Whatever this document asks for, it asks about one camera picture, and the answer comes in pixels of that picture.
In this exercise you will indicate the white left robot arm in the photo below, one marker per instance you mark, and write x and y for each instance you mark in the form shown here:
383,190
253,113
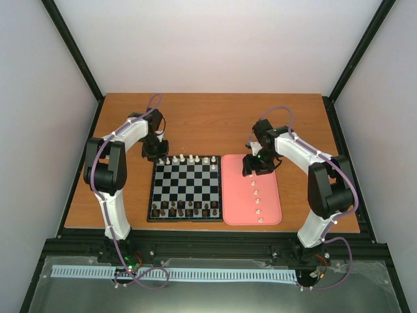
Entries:
105,167

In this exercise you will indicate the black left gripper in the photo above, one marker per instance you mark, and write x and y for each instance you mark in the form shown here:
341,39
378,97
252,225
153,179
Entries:
153,158

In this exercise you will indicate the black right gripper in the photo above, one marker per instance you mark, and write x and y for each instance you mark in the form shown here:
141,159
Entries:
250,166

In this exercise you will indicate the black aluminium frame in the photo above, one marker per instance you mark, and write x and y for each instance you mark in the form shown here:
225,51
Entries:
210,245

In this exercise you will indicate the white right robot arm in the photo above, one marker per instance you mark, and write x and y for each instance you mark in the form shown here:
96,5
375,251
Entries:
330,189

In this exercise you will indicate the pink plastic tray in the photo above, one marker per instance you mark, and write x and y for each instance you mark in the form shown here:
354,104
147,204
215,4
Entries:
238,200

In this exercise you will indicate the light blue cable duct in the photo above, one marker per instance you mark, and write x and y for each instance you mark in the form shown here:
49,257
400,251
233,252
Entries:
283,276

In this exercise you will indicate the black and white chessboard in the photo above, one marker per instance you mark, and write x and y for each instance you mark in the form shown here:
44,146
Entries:
186,181

